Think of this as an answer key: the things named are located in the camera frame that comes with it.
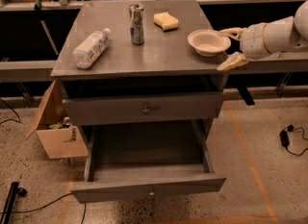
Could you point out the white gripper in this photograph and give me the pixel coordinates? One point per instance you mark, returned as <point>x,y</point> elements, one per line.
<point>252,40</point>

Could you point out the white paper bowl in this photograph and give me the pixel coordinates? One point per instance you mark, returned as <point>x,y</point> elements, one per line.
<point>208,43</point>

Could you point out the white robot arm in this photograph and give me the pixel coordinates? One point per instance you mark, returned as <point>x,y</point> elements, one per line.
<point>289,34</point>

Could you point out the silver redbull can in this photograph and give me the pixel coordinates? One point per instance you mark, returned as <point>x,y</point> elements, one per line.
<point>136,23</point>

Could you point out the yellow sponge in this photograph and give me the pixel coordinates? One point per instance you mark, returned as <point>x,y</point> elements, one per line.
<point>166,21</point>

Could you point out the closed grey upper drawer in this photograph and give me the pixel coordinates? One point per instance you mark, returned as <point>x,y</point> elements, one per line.
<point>144,108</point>

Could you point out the grey wooden cabinet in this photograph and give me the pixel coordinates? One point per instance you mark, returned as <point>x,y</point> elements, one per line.
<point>164,64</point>

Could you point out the clear plastic water bottle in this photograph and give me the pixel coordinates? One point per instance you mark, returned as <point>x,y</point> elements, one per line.
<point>87,52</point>

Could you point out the open grey lower drawer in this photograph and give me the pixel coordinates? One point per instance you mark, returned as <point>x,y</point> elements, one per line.
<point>142,160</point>

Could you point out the cardboard box on floor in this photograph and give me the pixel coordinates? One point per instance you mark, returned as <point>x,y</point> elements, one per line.
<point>58,136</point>

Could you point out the black bar on floor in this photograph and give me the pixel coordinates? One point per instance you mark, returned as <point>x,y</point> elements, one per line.
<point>15,190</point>

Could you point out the black power adapter with cable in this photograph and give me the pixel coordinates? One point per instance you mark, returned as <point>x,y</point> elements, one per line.
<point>284,138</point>

